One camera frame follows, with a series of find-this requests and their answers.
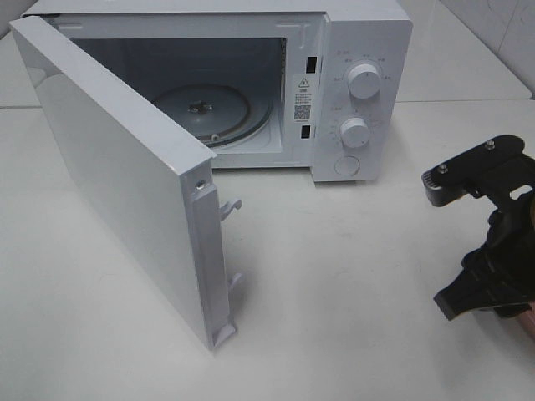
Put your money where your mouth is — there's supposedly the white microwave knob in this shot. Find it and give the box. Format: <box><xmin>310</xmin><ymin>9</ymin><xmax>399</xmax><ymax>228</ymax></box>
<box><xmin>347</xmin><ymin>61</ymin><xmax>380</xmax><ymax>99</ymax></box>
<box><xmin>340</xmin><ymin>117</ymin><xmax>370</xmax><ymax>149</ymax></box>

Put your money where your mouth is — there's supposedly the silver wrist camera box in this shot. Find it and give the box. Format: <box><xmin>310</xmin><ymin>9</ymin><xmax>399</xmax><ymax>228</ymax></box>
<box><xmin>421</xmin><ymin>135</ymin><xmax>529</xmax><ymax>207</ymax></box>

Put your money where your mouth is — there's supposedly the glass microwave turntable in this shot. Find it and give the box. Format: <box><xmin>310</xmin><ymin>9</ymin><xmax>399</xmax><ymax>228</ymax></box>
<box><xmin>153</xmin><ymin>84</ymin><xmax>273</xmax><ymax>147</ymax></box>

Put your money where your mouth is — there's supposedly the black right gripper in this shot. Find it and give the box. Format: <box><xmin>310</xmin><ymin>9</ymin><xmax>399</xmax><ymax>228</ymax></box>
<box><xmin>434</xmin><ymin>155</ymin><xmax>534</xmax><ymax>321</ymax></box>

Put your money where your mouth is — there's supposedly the pink round plate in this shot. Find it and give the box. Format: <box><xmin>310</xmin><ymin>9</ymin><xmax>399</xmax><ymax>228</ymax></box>
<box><xmin>517</xmin><ymin>302</ymin><xmax>535</xmax><ymax>340</ymax></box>

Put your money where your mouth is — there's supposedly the white microwave oven body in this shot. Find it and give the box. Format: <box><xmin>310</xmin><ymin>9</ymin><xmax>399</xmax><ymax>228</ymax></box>
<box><xmin>19</xmin><ymin>1</ymin><xmax>412</xmax><ymax>182</ymax></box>

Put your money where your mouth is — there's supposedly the white microwave door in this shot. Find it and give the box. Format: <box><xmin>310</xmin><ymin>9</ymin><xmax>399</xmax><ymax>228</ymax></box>
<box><xmin>10</xmin><ymin>16</ymin><xmax>242</xmax><ymax>348</ymax></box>

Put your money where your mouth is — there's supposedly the round white door button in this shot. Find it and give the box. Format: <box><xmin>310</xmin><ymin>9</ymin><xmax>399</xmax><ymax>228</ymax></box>
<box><xmin>334</xmin><ymin>156</ymin><xmax>360</xmax><ymax>176</ymax></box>

